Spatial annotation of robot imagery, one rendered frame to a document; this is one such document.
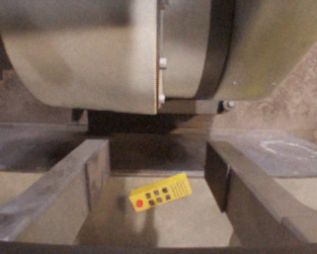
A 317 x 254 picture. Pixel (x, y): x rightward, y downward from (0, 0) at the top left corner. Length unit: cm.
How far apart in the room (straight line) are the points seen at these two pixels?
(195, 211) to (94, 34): 79
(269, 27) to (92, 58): 23
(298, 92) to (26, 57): 172
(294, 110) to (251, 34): 154
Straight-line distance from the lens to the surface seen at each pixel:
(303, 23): 30
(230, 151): 21
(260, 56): 31
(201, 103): 112
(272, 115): 169
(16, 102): 179
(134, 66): 26
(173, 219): 91
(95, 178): 19
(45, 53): 30
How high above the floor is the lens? 140
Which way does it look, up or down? 77 degrees down
